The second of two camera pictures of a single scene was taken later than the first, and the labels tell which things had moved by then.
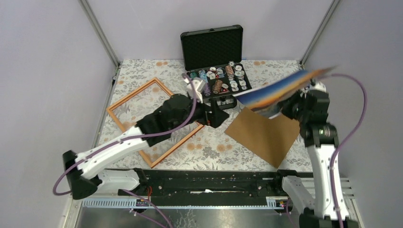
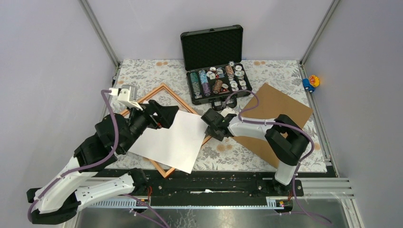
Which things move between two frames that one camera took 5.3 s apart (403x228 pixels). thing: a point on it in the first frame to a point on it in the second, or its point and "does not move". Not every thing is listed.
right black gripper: (285, 104) to (209, 131)
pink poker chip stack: (229, 70) does not move
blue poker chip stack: (202, 75) does not move
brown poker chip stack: (217, 87) does not move
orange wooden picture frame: (142, 152) to (140, 100)
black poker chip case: (213, 57) does not move
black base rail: (209, 184) does not move
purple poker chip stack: (207, 91) does not move
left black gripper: (217, 116) to (167, 114)
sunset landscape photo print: (270, 93) to (177, 147)
